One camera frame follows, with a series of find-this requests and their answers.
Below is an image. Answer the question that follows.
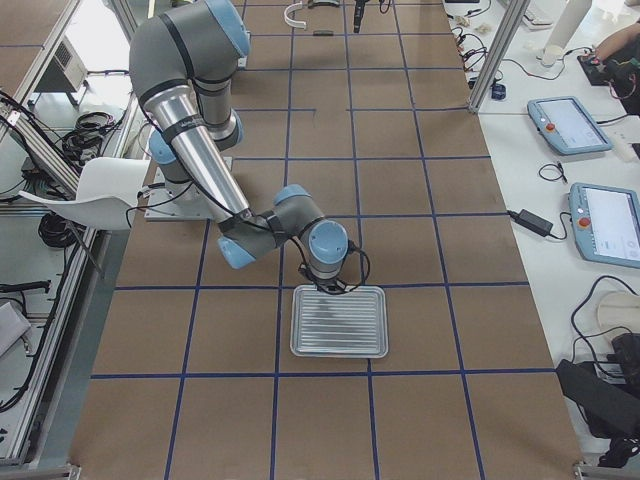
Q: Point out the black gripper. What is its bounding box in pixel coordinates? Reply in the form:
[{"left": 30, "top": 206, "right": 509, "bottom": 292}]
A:
[{"left": 314, "top": 277, "right": 346, "bottom": 292}]

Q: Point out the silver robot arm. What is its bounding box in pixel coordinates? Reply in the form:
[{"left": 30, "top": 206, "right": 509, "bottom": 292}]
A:
[{"left": 129, "top": 1, "right": 354, "bottom": 295}]

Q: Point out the silver metal tray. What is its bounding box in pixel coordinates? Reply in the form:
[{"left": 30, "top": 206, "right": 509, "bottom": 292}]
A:
[{"left": 290, "top": 285, "right": 389, "bottom": 359}]

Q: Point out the dark green brake shoe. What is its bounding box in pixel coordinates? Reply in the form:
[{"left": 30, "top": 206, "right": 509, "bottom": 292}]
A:
[{"left": 307, "top": 0, "right": 340, "bottom": 9}]

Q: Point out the white curved plastic part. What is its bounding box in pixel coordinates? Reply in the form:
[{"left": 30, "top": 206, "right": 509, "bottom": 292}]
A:
[{"left": 283, "top": 1, "right": 307, "bottom": 30}]

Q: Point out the black power adapter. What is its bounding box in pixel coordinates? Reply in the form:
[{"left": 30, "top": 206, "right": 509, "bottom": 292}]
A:
[{"left": 507, "top": 209, "right": 553, "bottom": 237}]

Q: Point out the upper blue teach pendant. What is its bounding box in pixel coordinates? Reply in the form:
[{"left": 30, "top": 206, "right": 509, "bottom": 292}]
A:
[{"left": 527, "top": 96, "right": 613, "bottom": 156}]

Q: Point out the blue teach pendant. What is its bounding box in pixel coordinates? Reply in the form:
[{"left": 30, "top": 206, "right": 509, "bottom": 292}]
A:
[
  {"left": 568, "top": 183, "right": 639, "bottom": 269},
  {"left": 527, "top": 96, "right": 613, "bottom": 156}
]

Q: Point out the lower blue teach pendant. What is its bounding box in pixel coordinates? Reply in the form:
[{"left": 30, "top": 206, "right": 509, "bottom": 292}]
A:
[{"left": 568, "top": 183, "right": 639, "bottom": 269}]

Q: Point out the aluminium frame post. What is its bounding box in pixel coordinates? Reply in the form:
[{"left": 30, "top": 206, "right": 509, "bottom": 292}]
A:
[{"left": 468, "top": 0, "right": 528, "bottom": 114}]

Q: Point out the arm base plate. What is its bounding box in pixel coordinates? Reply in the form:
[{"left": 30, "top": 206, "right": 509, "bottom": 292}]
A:
[{"left": 145, "top": 158, "right": 229, "bottom": 222}]

